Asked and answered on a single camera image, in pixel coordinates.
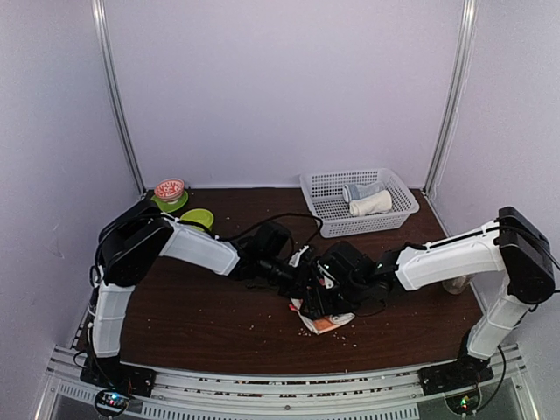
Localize orange patterned towel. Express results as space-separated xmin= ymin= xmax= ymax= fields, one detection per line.
xmin=290 ymin=299 xmax=355 ymax=335

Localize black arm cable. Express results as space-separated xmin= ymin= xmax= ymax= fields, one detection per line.
xmin=472 ymin=340 xmax=508 ymax=408
xmin=89 ymin=211 xmax=325 ymax=290

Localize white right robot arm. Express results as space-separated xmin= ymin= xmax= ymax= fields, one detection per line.
xmin=301 ymin=206 xmax=557 ymax=387

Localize left aluminium post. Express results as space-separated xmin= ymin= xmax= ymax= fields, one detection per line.
xmin=91 ymin=0 xmax=147 ymax=196

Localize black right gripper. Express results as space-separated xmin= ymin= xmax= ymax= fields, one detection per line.
xmin=299 ymin=279 xmax=368 ymax=323

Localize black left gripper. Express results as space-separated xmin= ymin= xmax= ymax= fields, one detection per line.
xmin=259 ymin=254 xmax=322 ymax=298

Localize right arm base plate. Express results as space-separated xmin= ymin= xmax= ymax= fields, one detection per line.
xmin=418 ymin=361 xmax=494 ymax=396

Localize red patterned bowl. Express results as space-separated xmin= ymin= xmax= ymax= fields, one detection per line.
xmin=154 ymin=178 xmax=185 ymax=204

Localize white plastic basket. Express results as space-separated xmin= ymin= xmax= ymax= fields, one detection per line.
xmin=300 ymin=168 xmax=419 ymax=238

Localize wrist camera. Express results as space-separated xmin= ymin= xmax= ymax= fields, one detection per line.
xmin=318 ymin=241 xmax=375 ymax=282
xmin=251 ymin=221 xmax=291 ymax=258

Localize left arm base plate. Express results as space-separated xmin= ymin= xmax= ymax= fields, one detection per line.
xmin=80 ymin=365 xmax=157 ymax=397

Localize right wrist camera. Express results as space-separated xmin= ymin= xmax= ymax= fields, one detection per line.
xmin=318 ymin=241 xmax=375 ymax=282

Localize green bowl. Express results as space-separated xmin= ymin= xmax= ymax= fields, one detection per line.
xmin=180 ymin=208 xmax=214 ymax=232

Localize right aluminium post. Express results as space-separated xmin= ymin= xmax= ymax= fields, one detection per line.
xmin=423 ymin=0 xmax=478 ymax=199

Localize aluminium post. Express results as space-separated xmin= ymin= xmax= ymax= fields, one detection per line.
xmin=91 ymin=0 xmax=147 ymax=196
xmin=423 ymin=0 xmax=478 ymax=199

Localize aluminium front rail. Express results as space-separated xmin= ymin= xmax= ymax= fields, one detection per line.
xmin=31 ymin=345 xmax=544 ymax=419

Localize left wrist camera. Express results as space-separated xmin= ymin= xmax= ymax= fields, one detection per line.
xmin=251 ymin=221 xmax=291 ymax=258

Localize green plate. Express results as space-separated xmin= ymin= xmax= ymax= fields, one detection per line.
xmin=150 ymin=190 xmax=189 ymax=214

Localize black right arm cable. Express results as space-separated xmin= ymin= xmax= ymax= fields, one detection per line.
xmin=472 ymin=340 xmax=508 ymax=408

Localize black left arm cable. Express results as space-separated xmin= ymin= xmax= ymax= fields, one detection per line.
xmin=89 ymin=211 xmax=325 ymax=290

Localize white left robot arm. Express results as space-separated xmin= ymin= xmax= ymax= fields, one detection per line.
xmin=90 ymin=199 xmax=312 ymax=389

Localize rolled grey towel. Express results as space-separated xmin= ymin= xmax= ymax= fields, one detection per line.
xmin=342 ymin=181 xmax=386 ymax=203

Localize white towel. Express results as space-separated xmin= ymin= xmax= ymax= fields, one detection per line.
xmin=349 ymin=190 xmax=392 ymax=217

